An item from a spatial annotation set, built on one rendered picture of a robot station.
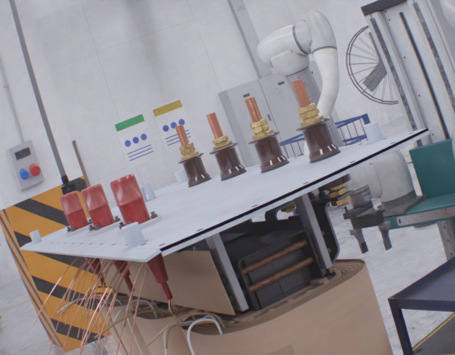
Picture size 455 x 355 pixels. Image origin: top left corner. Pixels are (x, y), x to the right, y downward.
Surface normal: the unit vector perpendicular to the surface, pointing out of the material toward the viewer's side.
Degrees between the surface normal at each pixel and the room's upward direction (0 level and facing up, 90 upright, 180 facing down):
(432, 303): 90
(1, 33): 90
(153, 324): 90
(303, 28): 66
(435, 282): 0
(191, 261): 90
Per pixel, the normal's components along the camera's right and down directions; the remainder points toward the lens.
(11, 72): 0.43, -0.10
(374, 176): -0.53, 0.15
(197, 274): -0.83, 0.34
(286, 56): -0.30, 0.48
